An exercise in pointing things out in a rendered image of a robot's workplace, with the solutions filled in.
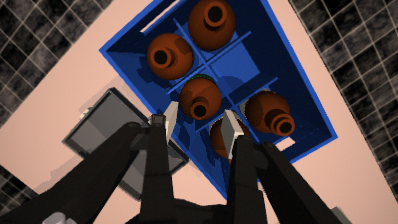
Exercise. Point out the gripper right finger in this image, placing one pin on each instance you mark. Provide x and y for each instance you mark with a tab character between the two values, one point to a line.
293	200

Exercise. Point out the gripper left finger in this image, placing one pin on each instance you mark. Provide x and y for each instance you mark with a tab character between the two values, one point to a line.
81	194

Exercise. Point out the blue divided crate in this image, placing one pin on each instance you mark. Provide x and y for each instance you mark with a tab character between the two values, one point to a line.
264	59

